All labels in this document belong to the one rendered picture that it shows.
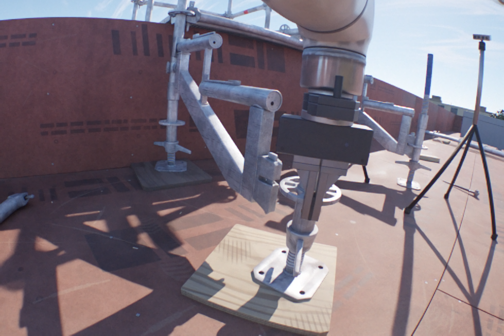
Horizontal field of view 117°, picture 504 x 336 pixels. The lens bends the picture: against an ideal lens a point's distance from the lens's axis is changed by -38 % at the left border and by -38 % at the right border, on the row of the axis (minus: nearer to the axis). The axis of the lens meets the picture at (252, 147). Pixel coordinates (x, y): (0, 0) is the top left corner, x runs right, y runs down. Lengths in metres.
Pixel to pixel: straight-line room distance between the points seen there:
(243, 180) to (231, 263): 0.21
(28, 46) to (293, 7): 1.13
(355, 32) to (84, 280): 0.67
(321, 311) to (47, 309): 0.55
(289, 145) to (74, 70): 1.01
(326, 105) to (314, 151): 0.09
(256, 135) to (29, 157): 1.03
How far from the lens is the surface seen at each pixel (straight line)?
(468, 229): 1.21
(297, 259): 0.46
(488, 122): 6.25
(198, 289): 0.54
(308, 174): 0.36
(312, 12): 0.21
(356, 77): 0.32
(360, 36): 0.32
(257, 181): 0.57
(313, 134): 0.33
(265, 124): 0.55
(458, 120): 11.64
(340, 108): 0.26
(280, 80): 1.61
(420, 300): 0.69
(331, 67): 0.31
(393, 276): 0.72
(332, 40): 0.31
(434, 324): 0.65
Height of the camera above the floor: 0.42
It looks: 14 degrees down
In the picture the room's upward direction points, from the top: 6 degrees clockwise
